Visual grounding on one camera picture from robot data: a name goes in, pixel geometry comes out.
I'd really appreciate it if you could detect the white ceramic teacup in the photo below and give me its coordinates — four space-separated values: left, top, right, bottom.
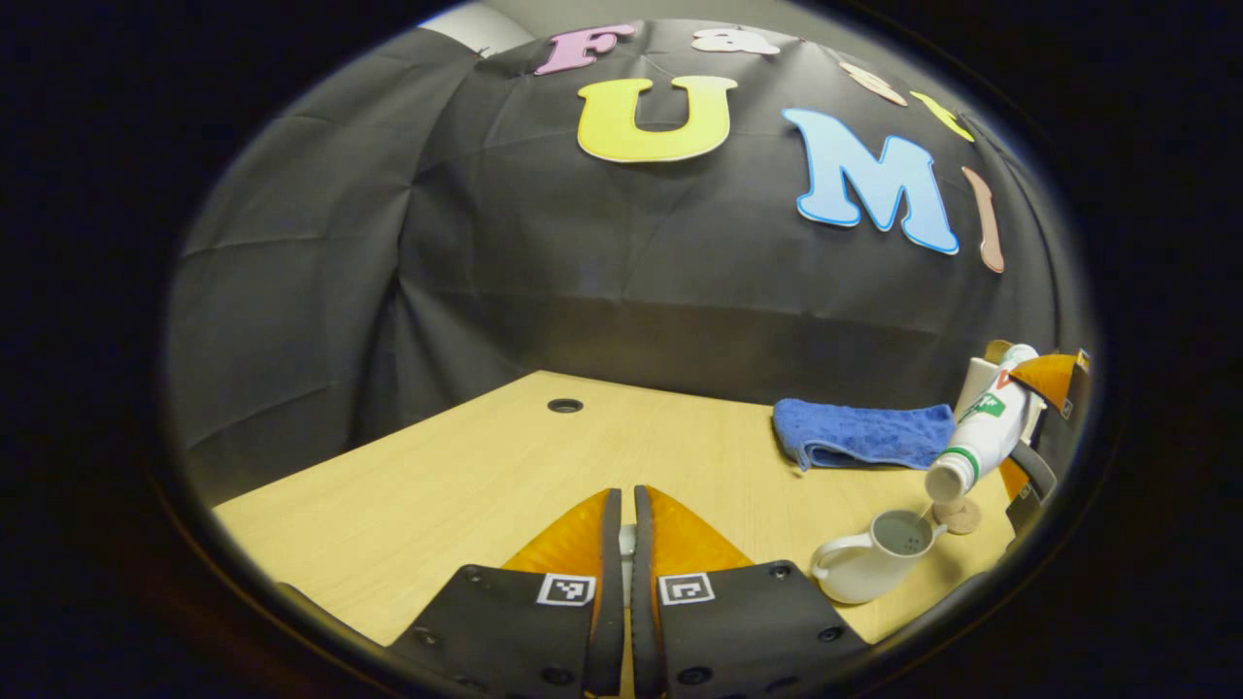
811 510 948 605

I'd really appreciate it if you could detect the blue towel cloth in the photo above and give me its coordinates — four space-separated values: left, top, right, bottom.
773 398 957 472

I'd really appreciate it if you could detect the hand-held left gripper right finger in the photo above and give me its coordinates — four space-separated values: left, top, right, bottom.
631 485 870 699

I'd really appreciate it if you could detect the round wooden coaster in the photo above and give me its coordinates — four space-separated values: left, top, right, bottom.
932 497 983 536

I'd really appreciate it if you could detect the black backdrop cloth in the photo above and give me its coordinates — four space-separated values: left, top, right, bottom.
165 19 1069 506

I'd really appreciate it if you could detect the white plastic water bottle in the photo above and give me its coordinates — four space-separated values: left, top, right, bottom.
924 345 1040 503

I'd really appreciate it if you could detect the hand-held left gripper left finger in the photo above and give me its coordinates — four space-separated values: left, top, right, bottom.
388 487 625 699

